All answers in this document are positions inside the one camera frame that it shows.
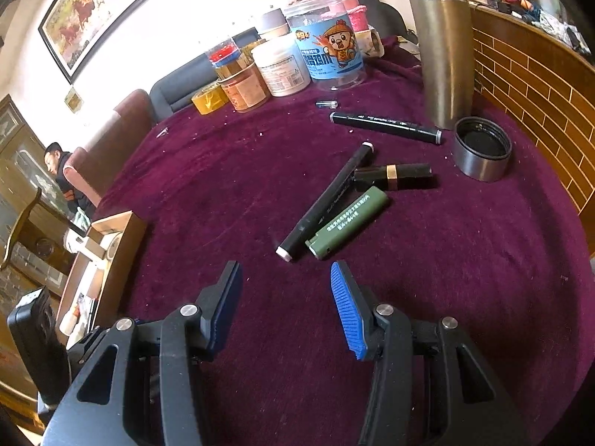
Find steel thermos lid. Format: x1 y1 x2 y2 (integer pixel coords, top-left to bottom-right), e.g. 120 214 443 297
452 116 513 182

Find wooden glass partition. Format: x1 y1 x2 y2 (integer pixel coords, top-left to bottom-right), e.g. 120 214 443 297
469 2 595 256

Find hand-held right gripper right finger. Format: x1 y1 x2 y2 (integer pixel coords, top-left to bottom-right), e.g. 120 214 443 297
330 260 531 446

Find black marker grey cap end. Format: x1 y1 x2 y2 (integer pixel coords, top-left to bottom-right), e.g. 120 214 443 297
329 110 443 146

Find yellow tape roll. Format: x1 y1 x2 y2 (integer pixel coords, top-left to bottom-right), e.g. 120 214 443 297
192 81 229 115

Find black bag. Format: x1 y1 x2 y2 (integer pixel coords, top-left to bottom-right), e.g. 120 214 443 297
363 0 419 43

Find black gold lipstick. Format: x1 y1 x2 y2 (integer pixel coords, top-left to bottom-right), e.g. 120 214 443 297
353 162 434 191

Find black leather sofa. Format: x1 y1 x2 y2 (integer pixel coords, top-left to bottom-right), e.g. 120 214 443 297
149 28 261 117

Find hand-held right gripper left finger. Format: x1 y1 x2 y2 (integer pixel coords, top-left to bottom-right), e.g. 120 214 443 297
42 260 243 446

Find green lighter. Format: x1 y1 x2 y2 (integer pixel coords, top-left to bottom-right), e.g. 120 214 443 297
304 186 390 261

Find pink roll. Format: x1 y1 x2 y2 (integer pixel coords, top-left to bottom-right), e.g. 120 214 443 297
344 0 369 32

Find wooden chair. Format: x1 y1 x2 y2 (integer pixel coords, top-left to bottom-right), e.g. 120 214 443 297
0 188 44 271

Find cardboard box tray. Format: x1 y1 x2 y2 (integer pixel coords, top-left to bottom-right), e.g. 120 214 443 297
56 211 149 350

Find small jar red blue lid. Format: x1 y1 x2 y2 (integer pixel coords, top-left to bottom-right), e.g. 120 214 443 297
205 37 256 80

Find white grey cup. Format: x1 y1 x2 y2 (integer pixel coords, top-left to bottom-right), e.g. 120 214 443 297
258 8 291 40

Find steel thermos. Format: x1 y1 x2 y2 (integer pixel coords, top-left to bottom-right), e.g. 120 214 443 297
409 0 475 131

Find black marker white ends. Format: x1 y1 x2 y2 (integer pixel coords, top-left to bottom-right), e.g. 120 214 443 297
276 142 375 263

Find framed wall painting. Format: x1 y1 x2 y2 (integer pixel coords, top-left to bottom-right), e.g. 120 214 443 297
38 0 196 85

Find brown upholstered chair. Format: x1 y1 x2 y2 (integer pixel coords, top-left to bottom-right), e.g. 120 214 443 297
62 146 117 211
114 89 156 149

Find clear jar blue label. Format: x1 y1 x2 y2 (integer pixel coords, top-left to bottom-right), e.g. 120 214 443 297
283 0 368 91

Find wooden cabinet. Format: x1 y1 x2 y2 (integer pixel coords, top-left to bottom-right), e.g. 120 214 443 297
0 95 70 289

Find white plastic jar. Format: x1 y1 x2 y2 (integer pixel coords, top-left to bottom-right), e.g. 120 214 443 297
253 32 312 98

